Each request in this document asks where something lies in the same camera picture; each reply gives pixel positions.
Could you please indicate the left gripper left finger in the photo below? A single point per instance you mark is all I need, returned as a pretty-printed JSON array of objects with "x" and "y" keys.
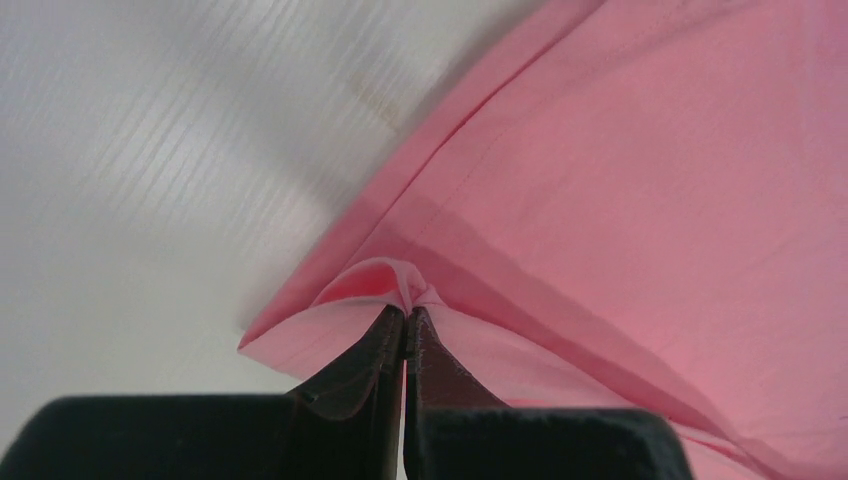
[{"x": 342, "y": 423}]

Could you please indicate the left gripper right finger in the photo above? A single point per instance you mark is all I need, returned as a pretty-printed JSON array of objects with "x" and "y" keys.
[{"x": 455, "y": 428}]

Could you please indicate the pink t shirt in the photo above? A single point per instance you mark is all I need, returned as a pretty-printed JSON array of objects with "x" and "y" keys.
[{"x": 623, "y": 204}]

